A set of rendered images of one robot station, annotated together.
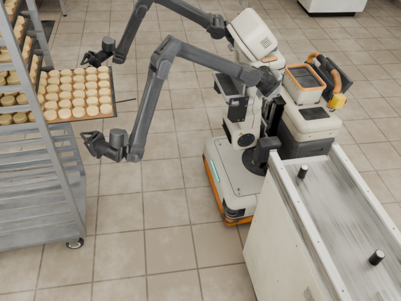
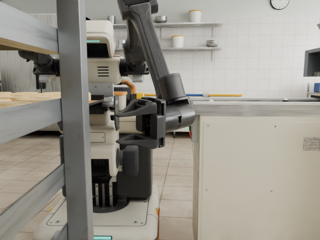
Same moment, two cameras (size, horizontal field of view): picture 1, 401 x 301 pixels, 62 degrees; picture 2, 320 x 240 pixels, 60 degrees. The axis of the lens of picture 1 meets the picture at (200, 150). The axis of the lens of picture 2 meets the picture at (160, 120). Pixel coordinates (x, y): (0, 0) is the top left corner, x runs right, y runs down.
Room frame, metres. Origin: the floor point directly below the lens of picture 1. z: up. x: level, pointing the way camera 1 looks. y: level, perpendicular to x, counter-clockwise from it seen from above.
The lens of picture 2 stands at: (0.74, 0.97, 1.00)
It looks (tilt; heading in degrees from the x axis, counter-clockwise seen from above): 8 degrees down; 288
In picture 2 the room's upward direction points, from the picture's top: straight up
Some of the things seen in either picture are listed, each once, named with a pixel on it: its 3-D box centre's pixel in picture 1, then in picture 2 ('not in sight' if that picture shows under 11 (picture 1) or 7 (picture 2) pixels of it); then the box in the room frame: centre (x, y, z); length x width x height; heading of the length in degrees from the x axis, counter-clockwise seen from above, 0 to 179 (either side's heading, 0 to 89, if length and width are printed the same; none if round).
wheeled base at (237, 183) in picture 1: (259, 172); (106, 220); (1.53, -0.42, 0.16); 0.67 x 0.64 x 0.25; 107
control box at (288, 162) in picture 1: (298, 170); (193, 124); (1.02, -0.45, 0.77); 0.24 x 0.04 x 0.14; 105
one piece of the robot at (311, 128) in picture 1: (286, 123); (107, 147); (1.56, -0.51, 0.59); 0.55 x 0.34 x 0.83; 17
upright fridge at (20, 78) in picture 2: not in sight; (52, 78); (4.13, -3.22, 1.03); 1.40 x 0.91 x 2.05; 12
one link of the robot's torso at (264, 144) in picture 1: (249, 139); (109, 164); (1.42, -0.28, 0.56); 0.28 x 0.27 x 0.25; 17
